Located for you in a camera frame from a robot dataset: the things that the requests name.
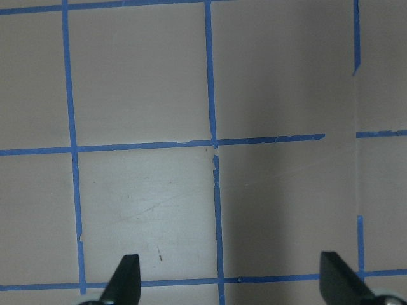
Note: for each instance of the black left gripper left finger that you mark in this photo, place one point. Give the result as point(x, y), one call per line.
point(124, 286)

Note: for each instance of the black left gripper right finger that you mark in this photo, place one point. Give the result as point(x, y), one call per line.
point(339, 285)

